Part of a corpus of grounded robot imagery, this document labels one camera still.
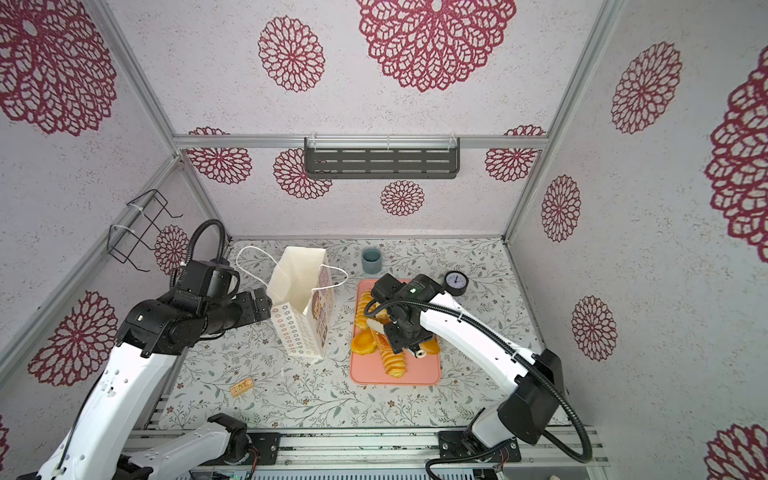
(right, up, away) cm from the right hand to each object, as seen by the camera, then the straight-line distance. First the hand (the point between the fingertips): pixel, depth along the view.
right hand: (402, 339), depth 75 cm
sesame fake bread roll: (-12, +2, +21) cm, 24 cm away
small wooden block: (-44, -15, +8) cm, 47 cm away
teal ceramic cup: (-9, +20, +32) cm, 38 cm away
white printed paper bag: (-25, +11, -2) cm, 27 cm away
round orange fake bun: (-11, -4, +13) cm, 17 cm away
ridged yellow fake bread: (-1, -10, +11) cm, 14 cm away
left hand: (-35, +8, -6) cm, 36 cm away
